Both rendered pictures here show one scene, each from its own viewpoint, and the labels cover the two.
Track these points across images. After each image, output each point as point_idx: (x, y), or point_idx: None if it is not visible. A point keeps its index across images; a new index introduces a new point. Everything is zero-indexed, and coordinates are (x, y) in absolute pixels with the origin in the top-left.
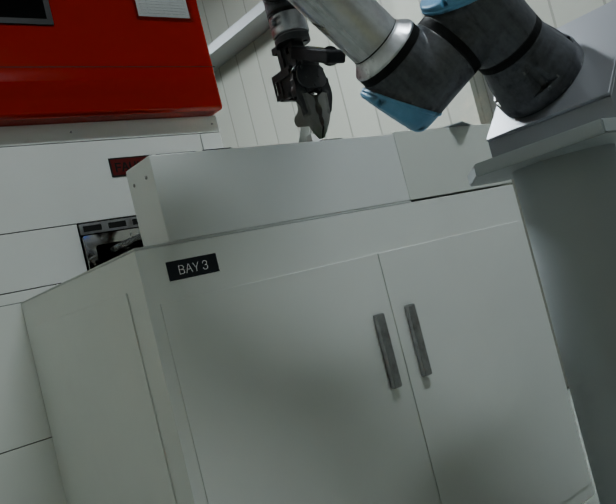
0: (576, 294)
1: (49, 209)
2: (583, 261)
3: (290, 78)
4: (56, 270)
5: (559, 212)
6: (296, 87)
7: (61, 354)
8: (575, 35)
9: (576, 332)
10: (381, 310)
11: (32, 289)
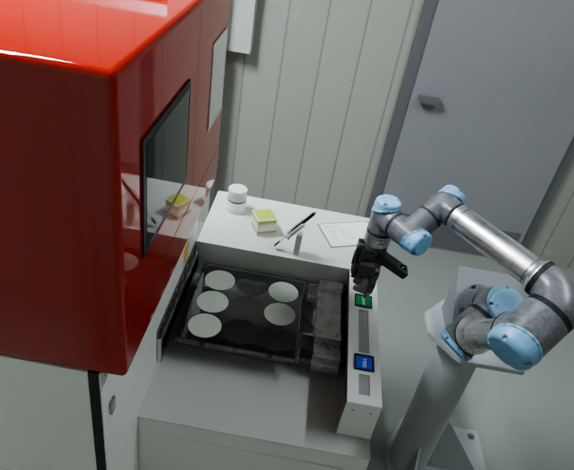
0: (454, 389)
1: (150, 335)
2: (463, 380)
3: (371, 273)
4: (148, 375)
5: (468, 366)
6: (375, 283)
7: (208, 459)
8: (496, 285)
9: (444, 398)
10: None
11: (141, 401)
